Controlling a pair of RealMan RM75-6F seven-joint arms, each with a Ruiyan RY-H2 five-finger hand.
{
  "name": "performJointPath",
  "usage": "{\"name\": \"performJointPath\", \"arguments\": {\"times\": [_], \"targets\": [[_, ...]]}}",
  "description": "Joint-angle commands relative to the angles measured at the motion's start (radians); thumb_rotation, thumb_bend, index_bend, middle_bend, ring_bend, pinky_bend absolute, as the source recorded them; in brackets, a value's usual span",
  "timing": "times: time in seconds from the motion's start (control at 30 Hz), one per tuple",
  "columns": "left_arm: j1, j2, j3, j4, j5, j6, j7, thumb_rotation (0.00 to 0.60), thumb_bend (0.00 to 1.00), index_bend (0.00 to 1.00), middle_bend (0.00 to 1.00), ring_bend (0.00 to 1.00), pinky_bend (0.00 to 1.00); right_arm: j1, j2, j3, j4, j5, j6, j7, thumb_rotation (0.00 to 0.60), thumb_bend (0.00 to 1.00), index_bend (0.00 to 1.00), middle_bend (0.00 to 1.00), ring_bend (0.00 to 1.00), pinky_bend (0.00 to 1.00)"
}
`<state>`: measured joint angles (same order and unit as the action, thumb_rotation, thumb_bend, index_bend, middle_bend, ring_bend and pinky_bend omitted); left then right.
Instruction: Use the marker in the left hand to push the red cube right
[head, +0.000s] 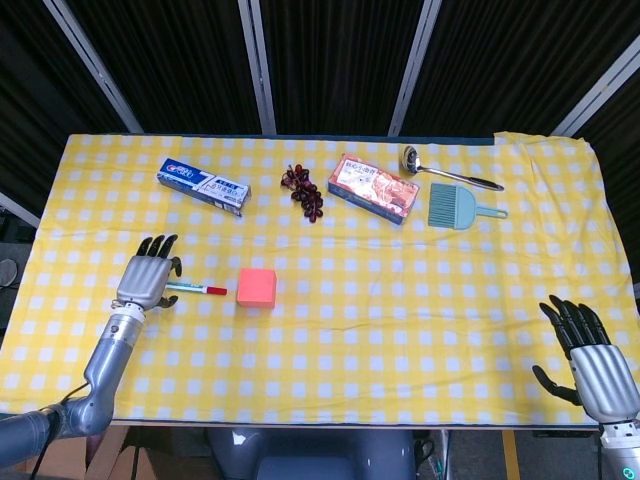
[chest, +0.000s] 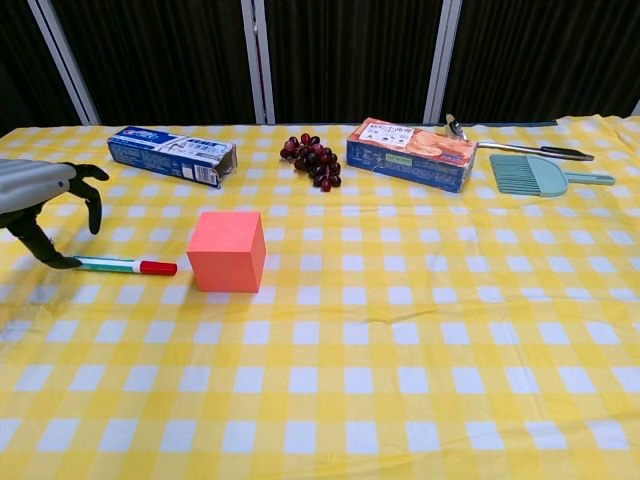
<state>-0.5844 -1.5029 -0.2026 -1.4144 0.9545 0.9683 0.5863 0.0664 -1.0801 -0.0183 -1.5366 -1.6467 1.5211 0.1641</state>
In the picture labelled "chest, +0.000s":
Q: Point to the orange red cube block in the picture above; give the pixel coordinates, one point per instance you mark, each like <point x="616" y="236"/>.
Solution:
<point x="227" y="251"/>

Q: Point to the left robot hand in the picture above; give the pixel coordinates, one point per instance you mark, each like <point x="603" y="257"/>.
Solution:
<point x="35" y="182"/>

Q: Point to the blue orange cracker box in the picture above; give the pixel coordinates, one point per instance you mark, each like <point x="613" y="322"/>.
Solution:
<point x="410" y="152"/>

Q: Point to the white frame post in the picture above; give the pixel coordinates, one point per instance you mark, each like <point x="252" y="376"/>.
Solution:
<point x="441" y="60"/>
<point x="259" y="60"/>
<point x="62" y="57"/>

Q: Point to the black curtain backdrop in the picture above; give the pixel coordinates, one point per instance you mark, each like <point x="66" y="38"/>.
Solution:
<point x="350" y="55"/>

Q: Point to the green white red marker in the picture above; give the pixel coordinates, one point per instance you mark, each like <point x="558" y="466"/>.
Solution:
<point x="125" y="265"/>

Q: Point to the blue toothpaste box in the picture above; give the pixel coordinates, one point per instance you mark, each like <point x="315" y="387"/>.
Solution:
<point x="172" y="155"/>

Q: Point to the teal plastic brush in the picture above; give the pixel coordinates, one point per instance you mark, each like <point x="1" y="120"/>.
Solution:
<point x="530" y="175"/>

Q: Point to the yellow white checkered tablecloth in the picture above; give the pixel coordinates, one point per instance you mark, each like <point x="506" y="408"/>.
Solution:
<point x="350" y="325"/>

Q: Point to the dark red grape bunch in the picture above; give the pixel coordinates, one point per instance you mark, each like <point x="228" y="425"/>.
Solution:
<point x="315" y="160"/>

